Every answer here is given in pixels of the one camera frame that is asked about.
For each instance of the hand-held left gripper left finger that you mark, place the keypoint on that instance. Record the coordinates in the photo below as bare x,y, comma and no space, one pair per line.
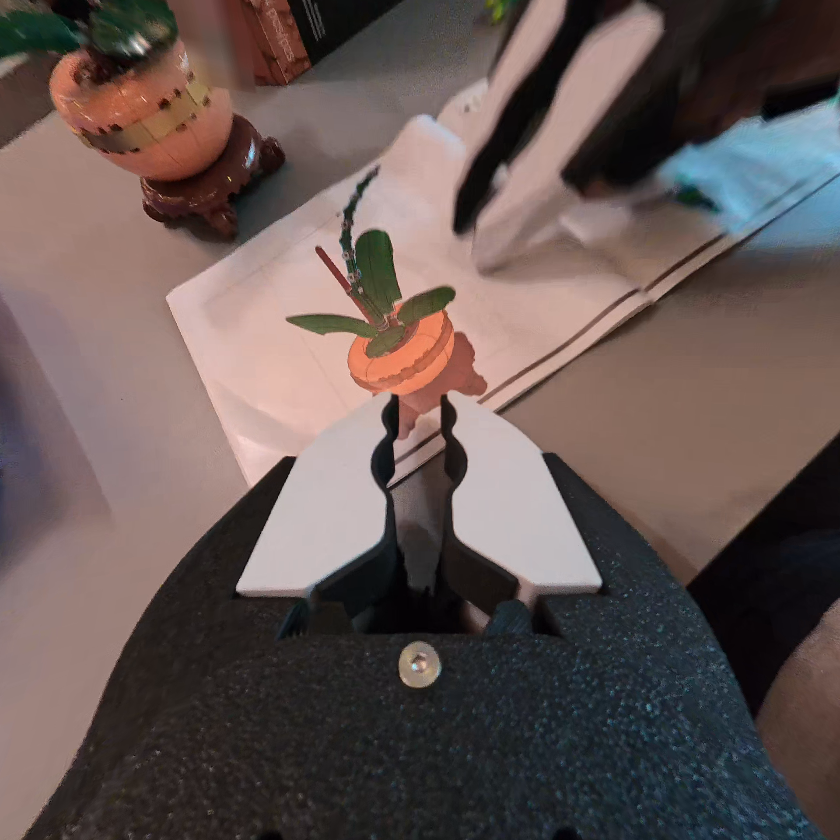
315,525

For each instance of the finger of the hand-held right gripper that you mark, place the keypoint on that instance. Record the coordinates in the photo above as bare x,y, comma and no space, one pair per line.
518,85
571,131

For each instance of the brick-built orchid plant pot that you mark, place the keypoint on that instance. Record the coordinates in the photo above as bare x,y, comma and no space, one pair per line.
144,124

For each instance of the orchid print toy box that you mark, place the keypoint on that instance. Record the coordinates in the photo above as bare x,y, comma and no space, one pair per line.
289,33

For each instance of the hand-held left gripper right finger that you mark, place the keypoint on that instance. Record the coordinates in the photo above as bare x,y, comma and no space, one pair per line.
518,525

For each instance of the person's dark trousers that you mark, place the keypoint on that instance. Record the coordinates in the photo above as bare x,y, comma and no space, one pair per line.
774,558

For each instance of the white instruction booklet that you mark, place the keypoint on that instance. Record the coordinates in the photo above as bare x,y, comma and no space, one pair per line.
525,295

